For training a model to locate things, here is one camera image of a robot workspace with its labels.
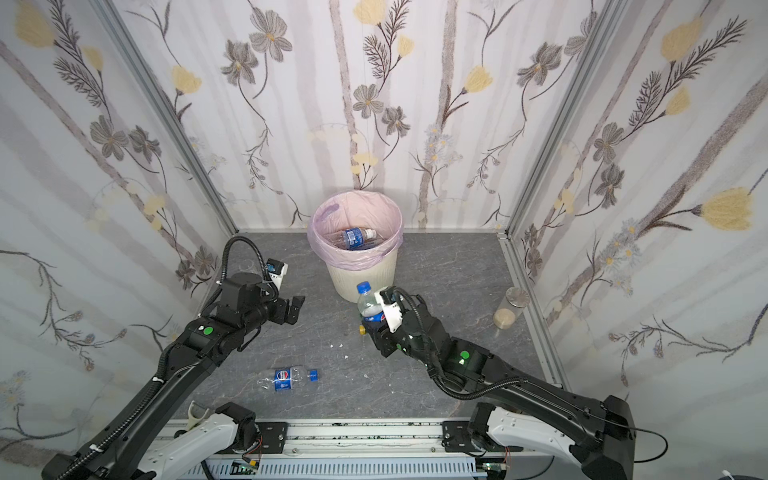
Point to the pink bin liner bag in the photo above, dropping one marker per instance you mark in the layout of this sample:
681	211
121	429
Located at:
356	208

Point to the white cable duct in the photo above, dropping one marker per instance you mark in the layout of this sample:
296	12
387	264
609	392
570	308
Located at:
375	468

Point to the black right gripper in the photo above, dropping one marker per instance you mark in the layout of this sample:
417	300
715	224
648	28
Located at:
383	336

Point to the cream waste bin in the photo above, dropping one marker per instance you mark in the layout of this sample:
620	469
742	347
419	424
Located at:
379	276

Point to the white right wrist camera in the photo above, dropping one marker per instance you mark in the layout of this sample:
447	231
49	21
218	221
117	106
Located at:
391	310

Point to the Pepsi bottle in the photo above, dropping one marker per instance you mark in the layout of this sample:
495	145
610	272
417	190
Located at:
368	308
283	379

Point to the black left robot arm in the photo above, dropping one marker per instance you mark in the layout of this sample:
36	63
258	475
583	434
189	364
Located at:
245	298

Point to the aluminium rail frame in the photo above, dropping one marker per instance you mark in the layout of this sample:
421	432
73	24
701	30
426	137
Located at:
182	455

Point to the round glass jar right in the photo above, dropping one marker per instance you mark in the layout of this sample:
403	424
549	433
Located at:
513	304

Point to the blue label bottle white cap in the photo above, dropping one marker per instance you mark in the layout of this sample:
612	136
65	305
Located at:
355	239

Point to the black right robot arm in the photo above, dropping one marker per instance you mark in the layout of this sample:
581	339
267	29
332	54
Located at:
597	435

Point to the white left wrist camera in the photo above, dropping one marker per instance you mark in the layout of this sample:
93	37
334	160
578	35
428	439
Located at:
276	271

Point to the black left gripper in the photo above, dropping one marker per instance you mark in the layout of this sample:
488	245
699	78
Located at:
285	309

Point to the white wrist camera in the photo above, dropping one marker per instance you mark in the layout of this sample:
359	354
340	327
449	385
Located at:
276	271
391	310

